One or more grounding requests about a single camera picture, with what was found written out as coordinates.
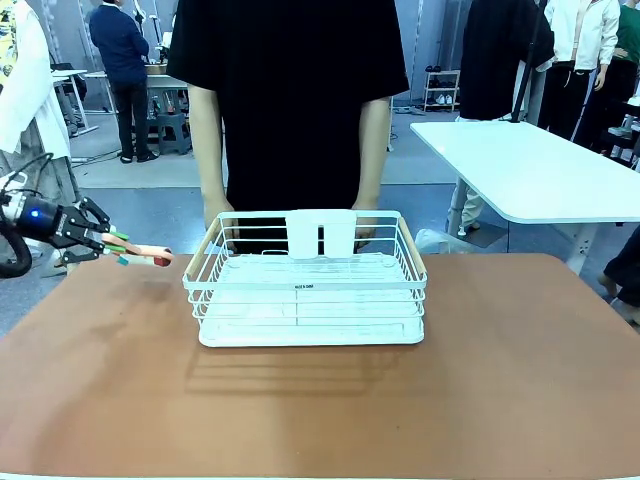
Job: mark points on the bystander in white jacket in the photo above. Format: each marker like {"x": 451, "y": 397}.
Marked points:
{"x": 27, "y": 100}

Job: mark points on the white background workbench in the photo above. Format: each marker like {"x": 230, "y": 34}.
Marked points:
{"x": 160, "y": 82}

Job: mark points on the black stand pole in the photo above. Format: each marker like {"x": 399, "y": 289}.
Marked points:
{"x": 526, "y": 65}

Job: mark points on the person's left hand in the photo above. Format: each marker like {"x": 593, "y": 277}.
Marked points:
{"x": 367, "y": 220}

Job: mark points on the white plastic cutlery holder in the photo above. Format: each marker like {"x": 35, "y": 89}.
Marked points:
{"x": 302, "y": 237}

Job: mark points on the person's right forearm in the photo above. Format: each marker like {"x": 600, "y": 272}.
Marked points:
{"x": 207, "y": 150}

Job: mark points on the seated bystander's dark leg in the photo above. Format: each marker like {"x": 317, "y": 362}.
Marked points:
{"x": 625, "y": 270}

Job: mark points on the person's right hand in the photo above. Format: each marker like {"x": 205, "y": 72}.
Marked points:
{"x": 216, "y": 212}

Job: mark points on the bystander in black shirt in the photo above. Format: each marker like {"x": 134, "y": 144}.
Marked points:
{"x": 495, "y": 55}

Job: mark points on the bystander in navy jacket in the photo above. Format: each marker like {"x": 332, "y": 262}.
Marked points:
{"x": 122, "y": 50}

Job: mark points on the bystander in cream jacket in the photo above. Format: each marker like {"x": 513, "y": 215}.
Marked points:
{"x": 580, "y": 35}

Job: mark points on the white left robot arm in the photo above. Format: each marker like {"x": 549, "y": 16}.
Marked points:
{"x": 11, "y": 186}

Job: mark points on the small white desk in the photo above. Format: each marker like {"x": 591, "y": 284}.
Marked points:
{"x": 67, "y": 75}

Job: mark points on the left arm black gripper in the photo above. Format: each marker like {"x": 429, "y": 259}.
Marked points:
{"x": 47, "y": 222}

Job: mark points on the grey step stool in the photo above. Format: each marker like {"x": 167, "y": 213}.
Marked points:
{"x": 175, "y": 132}

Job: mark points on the bystander in green shirt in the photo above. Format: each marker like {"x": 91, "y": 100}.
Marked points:
{"x": 627, "y": 40}

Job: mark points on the person's left forearm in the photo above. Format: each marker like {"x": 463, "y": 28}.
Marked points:
{"x": 372, "y": 150}

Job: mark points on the shoe rack with shoes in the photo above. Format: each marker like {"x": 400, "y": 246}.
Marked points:
{"x": 442, "y": 92}

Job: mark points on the white side table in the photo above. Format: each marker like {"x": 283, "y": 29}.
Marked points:
{"x": 520, "y": 170}

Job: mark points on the person's black t-shirt torso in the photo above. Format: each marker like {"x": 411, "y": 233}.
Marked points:
{"x": 290, "y": 100}

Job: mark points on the clear plastic bag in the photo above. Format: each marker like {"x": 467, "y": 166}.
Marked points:
{"x": 440, "y": 242}

